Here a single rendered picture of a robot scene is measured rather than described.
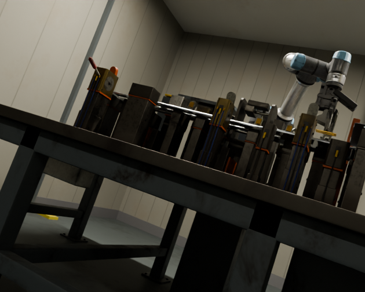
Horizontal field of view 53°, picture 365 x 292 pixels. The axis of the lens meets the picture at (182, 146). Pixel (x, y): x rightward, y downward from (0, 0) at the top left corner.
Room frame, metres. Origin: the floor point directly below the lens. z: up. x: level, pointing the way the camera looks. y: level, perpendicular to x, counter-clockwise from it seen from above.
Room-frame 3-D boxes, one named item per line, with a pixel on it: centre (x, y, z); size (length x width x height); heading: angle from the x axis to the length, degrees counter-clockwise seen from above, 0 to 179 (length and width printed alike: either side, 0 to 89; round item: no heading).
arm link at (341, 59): (1.52, -0.54, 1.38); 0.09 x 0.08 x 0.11; 179
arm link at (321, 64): (1.62, -0.52, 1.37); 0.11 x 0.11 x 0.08; 89
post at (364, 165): (1.10, -0.54, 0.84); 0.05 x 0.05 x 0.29; 65
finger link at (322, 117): (1.50, -0.53, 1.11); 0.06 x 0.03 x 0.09; 65
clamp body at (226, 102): (1.50, -0.11, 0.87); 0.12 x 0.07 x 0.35; 155
